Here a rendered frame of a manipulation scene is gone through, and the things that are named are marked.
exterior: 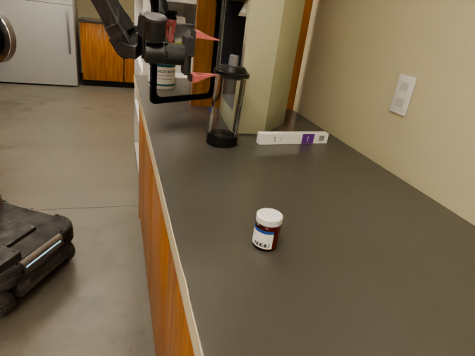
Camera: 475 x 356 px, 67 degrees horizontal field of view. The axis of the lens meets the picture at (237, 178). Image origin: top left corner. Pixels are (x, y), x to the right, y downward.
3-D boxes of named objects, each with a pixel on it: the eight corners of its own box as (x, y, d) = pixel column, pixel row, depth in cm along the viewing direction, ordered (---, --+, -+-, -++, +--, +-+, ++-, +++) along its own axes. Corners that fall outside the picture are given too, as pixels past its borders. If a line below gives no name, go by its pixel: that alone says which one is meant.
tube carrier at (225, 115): (237, 135, 121) (247, 70, 113) (239, 146, 112) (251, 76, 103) (205, 131, 120) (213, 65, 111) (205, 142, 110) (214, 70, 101)
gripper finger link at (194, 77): (220, 58, 102) (187, 56, 99) (218, 84, 104) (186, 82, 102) (214, 56, 107) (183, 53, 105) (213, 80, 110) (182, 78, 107)
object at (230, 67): (245, 78, 113) (249, 56, 110) (247, 82, 104) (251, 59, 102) (215, 73, 112) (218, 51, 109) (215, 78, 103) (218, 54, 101)
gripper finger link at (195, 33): (223, 32, 99) (189, 28, 96) (220, 59, 102) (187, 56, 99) (216, 30, 105) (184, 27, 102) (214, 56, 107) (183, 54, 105)
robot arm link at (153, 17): (131, 43, 104) (116, 54, 98) (131, 1, 97) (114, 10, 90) (169, 55, 103) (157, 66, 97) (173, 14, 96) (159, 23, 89)
